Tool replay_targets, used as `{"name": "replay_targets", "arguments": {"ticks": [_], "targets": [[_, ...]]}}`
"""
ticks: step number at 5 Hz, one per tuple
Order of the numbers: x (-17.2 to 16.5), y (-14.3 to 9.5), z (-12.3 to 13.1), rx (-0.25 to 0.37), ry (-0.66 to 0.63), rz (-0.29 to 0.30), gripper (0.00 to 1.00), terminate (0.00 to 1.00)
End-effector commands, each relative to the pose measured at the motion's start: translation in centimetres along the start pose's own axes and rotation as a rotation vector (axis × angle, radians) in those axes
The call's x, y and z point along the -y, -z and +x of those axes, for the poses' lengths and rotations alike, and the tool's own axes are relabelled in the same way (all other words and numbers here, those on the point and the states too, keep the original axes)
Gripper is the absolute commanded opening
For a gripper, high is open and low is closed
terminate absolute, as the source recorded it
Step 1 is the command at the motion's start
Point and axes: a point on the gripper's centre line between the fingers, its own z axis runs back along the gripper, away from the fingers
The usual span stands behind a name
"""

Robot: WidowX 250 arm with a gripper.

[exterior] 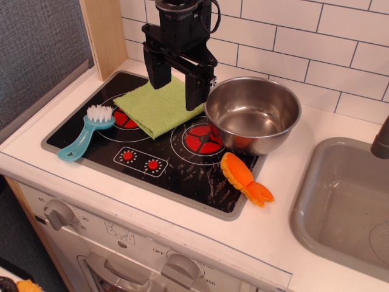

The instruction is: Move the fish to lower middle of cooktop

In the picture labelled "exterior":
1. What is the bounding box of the orange plush toy fish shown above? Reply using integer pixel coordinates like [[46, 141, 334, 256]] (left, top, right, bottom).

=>
[[220, 152, 274, 207]]

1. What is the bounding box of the wooden side post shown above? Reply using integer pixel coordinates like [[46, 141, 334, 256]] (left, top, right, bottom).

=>
[[79, 0, 128, 81]]

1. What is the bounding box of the blue dish brush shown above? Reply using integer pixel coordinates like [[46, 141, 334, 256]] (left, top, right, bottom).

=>
[[57, 105, 115, 162]]

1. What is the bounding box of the grey oven door handle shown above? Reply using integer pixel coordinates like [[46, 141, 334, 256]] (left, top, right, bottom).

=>
[[84, 252, 165, 291]]

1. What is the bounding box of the right grey oven dial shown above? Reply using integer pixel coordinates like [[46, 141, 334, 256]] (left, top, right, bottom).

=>
[[161, 254, 200, 290]]

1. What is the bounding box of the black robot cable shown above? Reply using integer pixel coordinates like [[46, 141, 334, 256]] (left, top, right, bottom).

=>
[[194, 0, 222, 35]]

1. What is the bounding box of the right red cooktop knob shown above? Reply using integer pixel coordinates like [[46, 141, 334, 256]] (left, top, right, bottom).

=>
[[147, 161, 159, 170]]

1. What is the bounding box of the left grey oven dial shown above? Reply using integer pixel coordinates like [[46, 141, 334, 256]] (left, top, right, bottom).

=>
[[44, 200, 75, 231]]

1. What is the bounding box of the grey oven dial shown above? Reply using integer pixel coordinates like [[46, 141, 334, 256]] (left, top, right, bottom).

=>
[[44, 200, 75, 231], [161, 254, 200, 290]]

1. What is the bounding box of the stainless steel bowl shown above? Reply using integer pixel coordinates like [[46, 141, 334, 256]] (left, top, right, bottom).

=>
[[204, 77, 301, 155]]

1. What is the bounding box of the left red cooktop knob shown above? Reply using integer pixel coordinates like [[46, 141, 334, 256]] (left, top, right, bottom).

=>
[[122, 151, 134, 161]]

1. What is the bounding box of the orange black object on floor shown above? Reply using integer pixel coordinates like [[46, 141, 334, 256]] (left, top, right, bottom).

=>
[[0, 276, 43, 292]]

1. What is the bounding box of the grey faucet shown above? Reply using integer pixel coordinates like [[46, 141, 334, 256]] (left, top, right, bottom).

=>
[[370, 116, 389, 159]]

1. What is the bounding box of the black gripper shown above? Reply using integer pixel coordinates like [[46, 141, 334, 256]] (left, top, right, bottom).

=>
[[142, 1, 218, 111]]

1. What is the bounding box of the red cooktop knob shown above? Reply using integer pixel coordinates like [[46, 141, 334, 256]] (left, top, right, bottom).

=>
[[122, 151, 134, 161], [147, 161, 159, 170]]

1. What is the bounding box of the grey plastic sink basin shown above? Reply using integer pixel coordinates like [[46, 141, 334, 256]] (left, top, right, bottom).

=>
[[290, 137, 388, 282]]

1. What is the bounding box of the green folded cloth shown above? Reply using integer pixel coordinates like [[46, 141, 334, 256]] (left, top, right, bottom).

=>
[[114, 77, 204, 139]]

